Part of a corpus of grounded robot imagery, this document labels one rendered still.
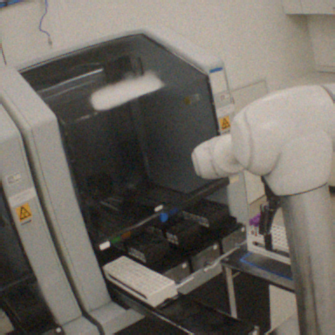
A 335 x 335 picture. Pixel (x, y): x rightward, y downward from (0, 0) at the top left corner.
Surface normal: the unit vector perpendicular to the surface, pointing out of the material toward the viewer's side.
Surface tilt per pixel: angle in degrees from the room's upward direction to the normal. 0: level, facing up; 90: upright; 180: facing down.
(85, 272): 90
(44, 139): 90
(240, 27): 90
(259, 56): 90
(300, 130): 77
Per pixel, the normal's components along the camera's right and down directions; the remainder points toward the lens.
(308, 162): 0.14, 0.11
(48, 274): 0.61, 0.15
